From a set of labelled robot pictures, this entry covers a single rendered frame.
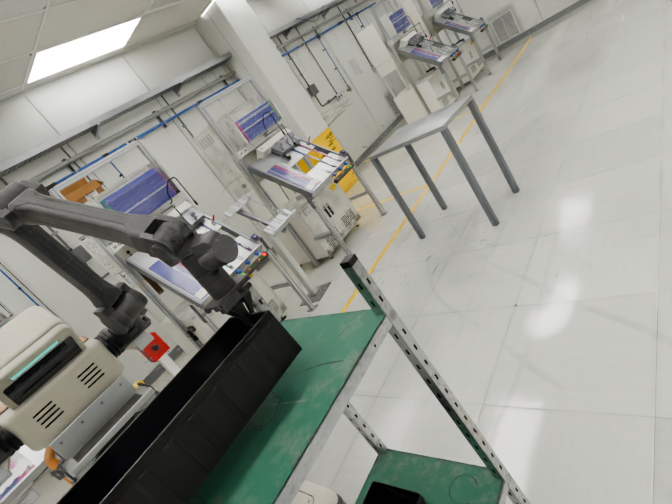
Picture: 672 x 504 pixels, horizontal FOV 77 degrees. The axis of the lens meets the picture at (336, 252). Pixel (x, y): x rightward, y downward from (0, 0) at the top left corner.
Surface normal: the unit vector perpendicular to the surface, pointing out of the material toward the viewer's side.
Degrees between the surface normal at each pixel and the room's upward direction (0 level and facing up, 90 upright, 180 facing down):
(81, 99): 90
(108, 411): 90
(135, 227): 41
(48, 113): 90
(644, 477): 0
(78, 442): 90
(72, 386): 98
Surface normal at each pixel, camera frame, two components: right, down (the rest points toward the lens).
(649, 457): -0.55, -0.77
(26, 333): 0.04, -0.68
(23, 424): 0.73, -0.06
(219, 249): 0.71, -0.28
